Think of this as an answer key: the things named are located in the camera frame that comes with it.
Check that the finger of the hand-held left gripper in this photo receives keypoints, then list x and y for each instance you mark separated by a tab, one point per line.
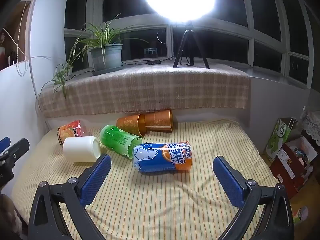
17	146

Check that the blue Arctic Ocean can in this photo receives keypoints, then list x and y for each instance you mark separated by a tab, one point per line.
162	157

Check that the black power strip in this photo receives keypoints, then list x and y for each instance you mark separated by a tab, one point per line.
153	61

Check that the white lace cloth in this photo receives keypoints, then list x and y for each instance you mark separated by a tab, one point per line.
312	123

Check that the white cup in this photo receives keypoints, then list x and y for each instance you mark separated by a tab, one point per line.
81	148

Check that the red and orange cup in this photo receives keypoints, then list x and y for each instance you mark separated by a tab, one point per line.
71	131

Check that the orange patterned cup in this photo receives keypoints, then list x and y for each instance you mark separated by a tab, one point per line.
131	126

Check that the green white carton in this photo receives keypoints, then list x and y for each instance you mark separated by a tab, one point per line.
278	137

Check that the potted spider plant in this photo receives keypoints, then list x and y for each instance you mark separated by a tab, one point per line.
105	52

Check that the striped yellow bed sheet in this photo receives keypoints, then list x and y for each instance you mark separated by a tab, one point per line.
150	192

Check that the black tripod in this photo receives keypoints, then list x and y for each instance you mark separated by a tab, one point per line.
190	45

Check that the plaid blanket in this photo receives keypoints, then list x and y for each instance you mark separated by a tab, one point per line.
150	90

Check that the red cardboard box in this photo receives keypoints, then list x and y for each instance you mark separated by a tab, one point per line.
291	165

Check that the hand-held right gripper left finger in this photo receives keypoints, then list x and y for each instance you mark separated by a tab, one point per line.
95	180

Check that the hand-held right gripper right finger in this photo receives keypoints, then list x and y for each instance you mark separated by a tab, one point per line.
228	180

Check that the brown gold-rimmed cup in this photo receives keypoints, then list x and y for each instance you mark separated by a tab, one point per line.
158	121

